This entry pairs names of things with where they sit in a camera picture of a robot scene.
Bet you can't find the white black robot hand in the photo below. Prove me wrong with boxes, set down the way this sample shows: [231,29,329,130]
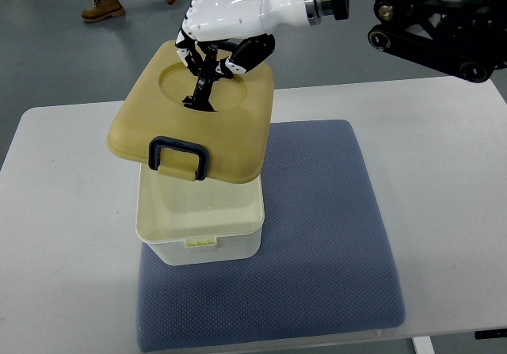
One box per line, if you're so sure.
[174,0,314,80]

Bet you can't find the white table leg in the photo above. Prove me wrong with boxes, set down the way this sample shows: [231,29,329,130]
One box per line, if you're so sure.
[412,336,436,354]

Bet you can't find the tan boot left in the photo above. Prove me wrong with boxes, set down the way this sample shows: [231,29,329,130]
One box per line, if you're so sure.
[81,0,125,23]

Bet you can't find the black table bracket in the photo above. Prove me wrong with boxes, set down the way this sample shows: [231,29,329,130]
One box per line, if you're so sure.
[475,328,507,340]

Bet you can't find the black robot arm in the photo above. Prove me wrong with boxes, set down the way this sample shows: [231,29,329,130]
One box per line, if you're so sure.
[304,0,506,83]

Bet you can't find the yellow box lid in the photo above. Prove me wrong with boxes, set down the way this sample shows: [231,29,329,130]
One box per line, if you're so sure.
[107,40,274,184]

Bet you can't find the white storage box base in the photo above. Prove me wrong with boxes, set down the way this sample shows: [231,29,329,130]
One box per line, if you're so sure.
[136,165,265,266]

